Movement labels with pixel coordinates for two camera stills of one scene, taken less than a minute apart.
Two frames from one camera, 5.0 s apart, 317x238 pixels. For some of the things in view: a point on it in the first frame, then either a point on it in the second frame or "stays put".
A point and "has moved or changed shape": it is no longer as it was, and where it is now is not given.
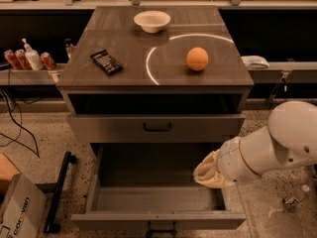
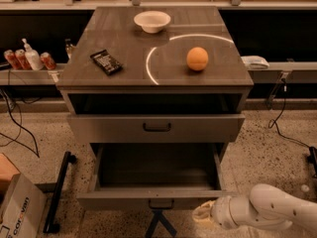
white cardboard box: (24, 209) stays put
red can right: (48, 59) stays put
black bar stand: (51, 226) stays put
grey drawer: (152, 186) has moved or changed shape
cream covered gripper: (230, 163) → (220, 210)
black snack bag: (107, 61) stays put
